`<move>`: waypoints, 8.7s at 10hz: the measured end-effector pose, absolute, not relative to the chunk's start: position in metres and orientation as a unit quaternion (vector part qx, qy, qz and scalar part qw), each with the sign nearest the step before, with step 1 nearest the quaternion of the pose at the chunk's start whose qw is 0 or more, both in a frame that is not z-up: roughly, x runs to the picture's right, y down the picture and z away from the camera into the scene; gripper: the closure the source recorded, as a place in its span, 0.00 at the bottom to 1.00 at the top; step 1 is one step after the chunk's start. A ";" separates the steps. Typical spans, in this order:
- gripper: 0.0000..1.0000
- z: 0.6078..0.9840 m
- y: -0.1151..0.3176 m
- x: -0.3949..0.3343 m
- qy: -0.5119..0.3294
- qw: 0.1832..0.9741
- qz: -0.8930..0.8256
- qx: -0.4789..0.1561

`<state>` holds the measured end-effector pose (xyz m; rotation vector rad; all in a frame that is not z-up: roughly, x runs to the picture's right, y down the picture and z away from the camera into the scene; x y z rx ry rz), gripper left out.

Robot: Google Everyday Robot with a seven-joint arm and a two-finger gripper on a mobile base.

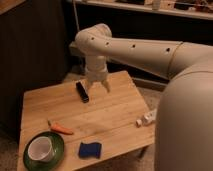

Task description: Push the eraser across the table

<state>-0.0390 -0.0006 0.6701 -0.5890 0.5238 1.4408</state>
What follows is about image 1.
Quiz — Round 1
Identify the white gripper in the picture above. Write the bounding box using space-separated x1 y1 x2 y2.
85 56 110 93

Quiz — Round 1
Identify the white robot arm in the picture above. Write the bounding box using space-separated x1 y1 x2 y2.
75 24 213 171

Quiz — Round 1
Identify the long grey case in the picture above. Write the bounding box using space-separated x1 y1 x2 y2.
69 42 83 57

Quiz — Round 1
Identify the orange carrot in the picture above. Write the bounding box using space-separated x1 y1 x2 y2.
47 121 74 135

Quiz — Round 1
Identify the blue sponge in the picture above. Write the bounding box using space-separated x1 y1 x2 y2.
78 142 102 158

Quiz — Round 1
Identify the metal pole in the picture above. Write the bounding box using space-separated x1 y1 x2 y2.
72 0 80 35

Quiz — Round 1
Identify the white cup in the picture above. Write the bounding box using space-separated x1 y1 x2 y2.
27 136 54 162

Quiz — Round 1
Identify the green plate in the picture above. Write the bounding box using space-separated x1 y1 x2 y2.
23 131 65 171

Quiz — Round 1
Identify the wooden shelf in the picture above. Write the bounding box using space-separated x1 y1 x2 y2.
75 0 213 21

